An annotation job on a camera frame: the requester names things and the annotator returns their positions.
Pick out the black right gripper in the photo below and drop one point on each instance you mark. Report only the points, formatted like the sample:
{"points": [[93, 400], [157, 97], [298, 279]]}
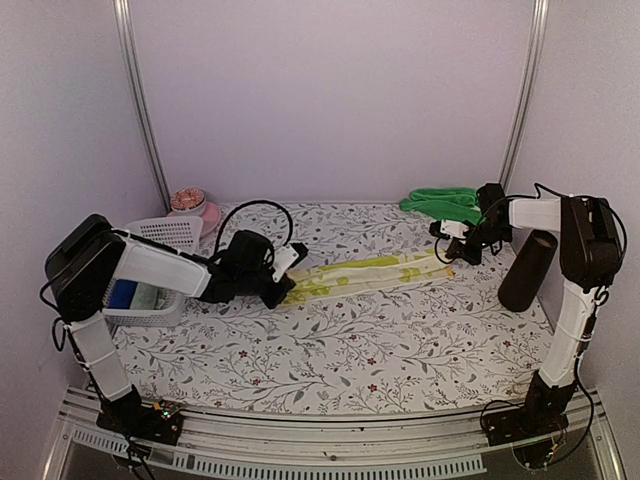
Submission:
{"points": [[457, 249]]}

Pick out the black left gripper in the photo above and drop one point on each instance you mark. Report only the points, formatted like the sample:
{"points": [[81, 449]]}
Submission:
{"points": [[274, 299]]}

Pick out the yellow-green crocodile towel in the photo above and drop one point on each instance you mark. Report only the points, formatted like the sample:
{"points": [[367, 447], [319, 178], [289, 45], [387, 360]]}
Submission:
{"points": [[362, 276]]}

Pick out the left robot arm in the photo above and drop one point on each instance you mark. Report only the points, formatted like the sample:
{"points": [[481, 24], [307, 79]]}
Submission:
{"points": [[95, 255]]}

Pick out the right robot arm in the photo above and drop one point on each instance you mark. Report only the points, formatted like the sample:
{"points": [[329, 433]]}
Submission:
{"points": [[590, 240]]}

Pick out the green microfiber towel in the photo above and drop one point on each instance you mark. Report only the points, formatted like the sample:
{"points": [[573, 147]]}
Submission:
{"points": [[453, 204]]}

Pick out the pink plate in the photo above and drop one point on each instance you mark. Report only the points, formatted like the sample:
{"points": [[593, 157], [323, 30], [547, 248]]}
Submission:
{"points": [[210, 214]]}

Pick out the dark brown cylinder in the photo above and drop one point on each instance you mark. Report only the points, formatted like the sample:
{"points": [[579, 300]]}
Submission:
{"points": [[522, 282]]}

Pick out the white plastic basket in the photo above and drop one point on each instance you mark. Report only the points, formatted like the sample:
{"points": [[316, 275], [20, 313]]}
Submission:
{"points": [[154, 256]]}

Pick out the light green rolled towel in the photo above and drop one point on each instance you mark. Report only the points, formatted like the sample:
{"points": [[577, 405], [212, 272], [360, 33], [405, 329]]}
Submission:
{"points": [[148, 297]]}

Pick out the floral patterned table mat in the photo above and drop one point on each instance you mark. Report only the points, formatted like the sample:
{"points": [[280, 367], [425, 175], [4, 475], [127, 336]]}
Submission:
{"points": [[414, 348]]}

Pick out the blue rolled towel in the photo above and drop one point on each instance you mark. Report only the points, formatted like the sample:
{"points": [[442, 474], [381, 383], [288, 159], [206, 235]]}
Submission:
{"points": [[122, 294]]}

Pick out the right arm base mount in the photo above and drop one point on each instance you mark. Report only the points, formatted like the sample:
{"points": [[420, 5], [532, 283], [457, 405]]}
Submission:
{"points": [[504, 422]]}

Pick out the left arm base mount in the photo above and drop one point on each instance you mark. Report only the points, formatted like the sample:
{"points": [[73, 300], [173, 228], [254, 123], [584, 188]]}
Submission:
{"points": [[123, 412]]}

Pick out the aluminium front rail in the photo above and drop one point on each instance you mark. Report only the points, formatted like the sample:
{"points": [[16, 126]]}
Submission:
{"points": [[221, 444]]}

